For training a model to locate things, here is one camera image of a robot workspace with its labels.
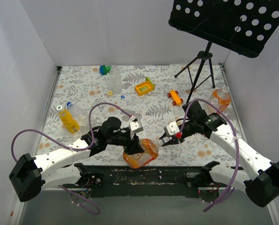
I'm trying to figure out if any small clear bottle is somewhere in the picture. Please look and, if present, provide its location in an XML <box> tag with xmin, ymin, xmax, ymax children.
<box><xmin>204</xmin><ymin>97</ymin><xmax>221</xmax><ymax>114</ymax></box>

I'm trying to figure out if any floral table mat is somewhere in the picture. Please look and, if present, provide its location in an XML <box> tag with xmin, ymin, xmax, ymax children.
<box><xmin>43</xmin><ymin>65</ymin><xmax>235</xmax><ymax>166</ymax></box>

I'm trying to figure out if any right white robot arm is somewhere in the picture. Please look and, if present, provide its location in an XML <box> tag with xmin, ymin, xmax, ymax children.
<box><xmin>159</xmin><ymin>101</ymin><xmax>279</xmax><ymax>207</ymax></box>

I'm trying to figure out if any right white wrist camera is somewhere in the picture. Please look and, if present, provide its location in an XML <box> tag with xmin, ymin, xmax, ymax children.
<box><xmin>164</xmin><ymin>121</ymin><xmax>182</xmax><ymax>139</ymax></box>

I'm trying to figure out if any black music stand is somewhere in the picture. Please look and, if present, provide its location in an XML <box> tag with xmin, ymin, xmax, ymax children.
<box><xmin>168</xmin><ymin>0</ymin><xmax>279</xmax><ymax>111</ymax></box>

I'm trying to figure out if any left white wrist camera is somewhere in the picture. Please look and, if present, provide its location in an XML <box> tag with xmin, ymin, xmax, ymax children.
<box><xmin>129</xmin><ymin>115</ymin><xmax>143</xmax><ymax>134</ymax></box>

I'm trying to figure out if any blue green toy block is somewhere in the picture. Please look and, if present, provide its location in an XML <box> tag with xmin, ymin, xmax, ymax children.
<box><xmin>99</xmin><ymin>65</ymin><xmax>111</xmax><ymax>75</ymax></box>

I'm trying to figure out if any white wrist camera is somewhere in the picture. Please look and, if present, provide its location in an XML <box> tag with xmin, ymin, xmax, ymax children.
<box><xmin>164</xmin><ymin>121</ymin><xmax>182</xmax><ymax>139</ymax></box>
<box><xmin>129</xmin><ymin>115</ymin><xmax>143</xmax><ymax>134</ymax></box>

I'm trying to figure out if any clear Pocari Sweat bottle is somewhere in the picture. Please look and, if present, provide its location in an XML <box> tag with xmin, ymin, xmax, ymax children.
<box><xmin>109</xmin><ymin>64</ymin><xmax>122</xmax><ymax>94</ymax></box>

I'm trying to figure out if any yellow juice bottle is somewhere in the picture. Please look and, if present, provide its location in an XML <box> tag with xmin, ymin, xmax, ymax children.
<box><xmin>56</xmin><ymin>105</ymin><xmax>80</xmax><ymax>134</ymax></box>

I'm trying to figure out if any yellow toy box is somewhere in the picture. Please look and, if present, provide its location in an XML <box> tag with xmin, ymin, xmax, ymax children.
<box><xmin>135</xmin><ymin>77</ymin><xmax>155</xmax><ymax>96</ymax></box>

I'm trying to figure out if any orange toy car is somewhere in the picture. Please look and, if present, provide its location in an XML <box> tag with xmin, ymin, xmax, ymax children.
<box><xmin>167</xmin><ymin>90</ymin><xmax>183</xmax><ymax>106</ymax></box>

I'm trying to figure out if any orange label tea bottle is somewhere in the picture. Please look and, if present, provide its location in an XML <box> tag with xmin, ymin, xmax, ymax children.
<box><xmin>123</xmin><ymin>139</ymin><xmax>161</xmax><ymax>169</ymax></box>

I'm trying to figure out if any orange soda bottle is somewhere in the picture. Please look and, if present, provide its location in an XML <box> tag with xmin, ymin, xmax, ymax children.
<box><xmin>211</xmin><ymin>86</ymin><xmax>231</xmax><ymax>112</ymax></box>

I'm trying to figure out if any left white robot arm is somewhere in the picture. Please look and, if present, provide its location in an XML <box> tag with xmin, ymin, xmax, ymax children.
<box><xmin>9</xmin><ymin>117</ymin><xmax>143</xmax><ymax>202</ymax></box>

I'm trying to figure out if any clear bottle blue cap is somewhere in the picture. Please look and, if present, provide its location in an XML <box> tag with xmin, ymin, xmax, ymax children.
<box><xmin>66</xmin><ymin>102</ymin><xmax>89</xmax><ymax>126</ymax></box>

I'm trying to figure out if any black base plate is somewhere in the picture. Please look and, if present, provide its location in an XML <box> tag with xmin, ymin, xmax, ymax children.
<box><xmin>64</xmin><ymin>165</ymin><xmax>225</xmax><ymax>201</ymax></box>

